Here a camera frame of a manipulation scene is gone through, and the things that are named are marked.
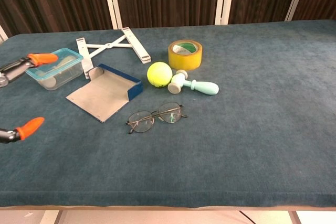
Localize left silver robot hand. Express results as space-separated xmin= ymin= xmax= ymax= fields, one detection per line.
xmin=0 ymin=52 xmax=59 ymax=145

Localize blue grey cardboard tray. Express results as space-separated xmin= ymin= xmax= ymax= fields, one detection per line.
xmin=65 ymin=63 xmax=144 ymax=123

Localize thin metal-framed eyeglasses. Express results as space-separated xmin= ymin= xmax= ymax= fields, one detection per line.
xmin=125 ymin=102 xmax=188 ymax=134

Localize clear container with blue rim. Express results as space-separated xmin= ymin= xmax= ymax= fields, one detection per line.
xmin=25 ymin=48 xmax=84 ymax=91

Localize white folding laptop stand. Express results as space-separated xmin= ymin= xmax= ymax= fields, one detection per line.
xmin=76 ymin=27 xmax=152 ymax=80

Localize yellow tennis ball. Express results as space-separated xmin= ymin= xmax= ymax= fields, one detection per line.
xmin=146 ymin=61 xmax=173 ymax=88

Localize yellow packing tape roll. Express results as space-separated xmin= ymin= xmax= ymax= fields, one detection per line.
xmin=167 ymin=39 xmax=203 ymax=71

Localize mint green toy hammer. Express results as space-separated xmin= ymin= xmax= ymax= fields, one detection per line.
xmin=167 ymin=69 xmax=219 ymax=96

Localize blue table cloth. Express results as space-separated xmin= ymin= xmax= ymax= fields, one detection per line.
xmin=0 ymin=19 xmax=336 ymax=209

